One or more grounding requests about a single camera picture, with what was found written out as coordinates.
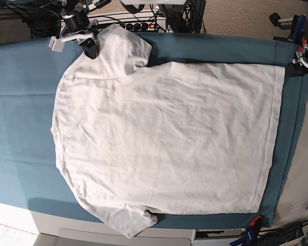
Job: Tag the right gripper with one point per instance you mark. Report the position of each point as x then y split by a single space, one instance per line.
80 29

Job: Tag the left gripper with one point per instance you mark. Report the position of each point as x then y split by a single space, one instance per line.
299 65

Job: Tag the white T-shirt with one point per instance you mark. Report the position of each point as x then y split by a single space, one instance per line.
133 141

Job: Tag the blue clamp top right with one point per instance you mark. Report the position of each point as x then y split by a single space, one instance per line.
297 32

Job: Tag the blue clamp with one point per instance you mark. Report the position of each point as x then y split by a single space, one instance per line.
297 32
249 237

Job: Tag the black caster wheel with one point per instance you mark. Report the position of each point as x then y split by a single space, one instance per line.
274 18

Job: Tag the black power strip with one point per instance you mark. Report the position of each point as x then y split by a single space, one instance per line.
140 27

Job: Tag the teal table cloth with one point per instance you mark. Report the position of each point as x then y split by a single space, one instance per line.
29 75

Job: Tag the orange black bottom clamp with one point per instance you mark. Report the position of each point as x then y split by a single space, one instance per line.
256 224

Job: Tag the blue clamp bottom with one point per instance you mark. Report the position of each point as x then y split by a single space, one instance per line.
249 237

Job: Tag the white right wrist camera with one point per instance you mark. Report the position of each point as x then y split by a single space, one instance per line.
56 44

